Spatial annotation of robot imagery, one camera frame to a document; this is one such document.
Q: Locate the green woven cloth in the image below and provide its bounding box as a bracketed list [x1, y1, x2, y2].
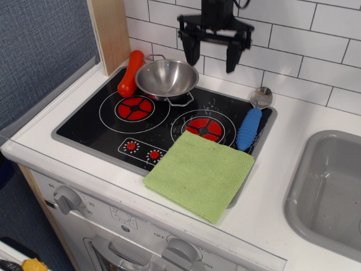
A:
[143, 131, 254, 224]

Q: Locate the white toy oven front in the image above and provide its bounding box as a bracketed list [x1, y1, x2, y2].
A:
[30, 171, 286, 270]

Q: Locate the black toy stove top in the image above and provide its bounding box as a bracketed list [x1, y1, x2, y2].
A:
[51, 66, 278, 209]

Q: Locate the red stove knob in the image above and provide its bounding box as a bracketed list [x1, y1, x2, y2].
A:
[149, 150, 160, 160]
[125, 142, 137, 151]

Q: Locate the grey oven knob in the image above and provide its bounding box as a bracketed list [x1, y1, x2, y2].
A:
[161, 238, 198, 270]

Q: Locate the red right stove knob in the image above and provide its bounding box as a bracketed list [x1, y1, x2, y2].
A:
[149, 150, 160, 160]

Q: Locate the grey timer knob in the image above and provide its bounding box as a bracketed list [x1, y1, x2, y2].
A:
[54, 186, 82, 215]

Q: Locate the blue-handled metal spoon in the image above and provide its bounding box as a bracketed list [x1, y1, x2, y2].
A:
[236, 87, 273, 151]

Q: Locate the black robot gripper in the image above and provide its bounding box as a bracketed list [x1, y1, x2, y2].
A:
[177, 1, 254, 73]

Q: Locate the grey plastic sink basin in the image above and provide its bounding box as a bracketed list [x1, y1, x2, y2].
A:
[284, 130, 360, 261]

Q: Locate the small steel two-handled pan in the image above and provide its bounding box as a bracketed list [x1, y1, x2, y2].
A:
[135, 57, 199, 107]

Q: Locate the red toy sausage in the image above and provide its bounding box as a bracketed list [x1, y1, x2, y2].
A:
[117, 50, 144, 98]

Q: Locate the silver oven door handle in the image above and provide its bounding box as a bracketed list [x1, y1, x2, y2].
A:
[91, 235, 158, 270]

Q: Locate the light wooden side post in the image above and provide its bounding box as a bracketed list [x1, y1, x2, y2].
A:
[86, 0, 131, 76]

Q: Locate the red left stove knob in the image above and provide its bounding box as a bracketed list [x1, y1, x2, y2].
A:
[125, 142, 137, 151]

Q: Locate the yellow object at floor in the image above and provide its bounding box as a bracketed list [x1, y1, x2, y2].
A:
[21, 258, 48, 271]

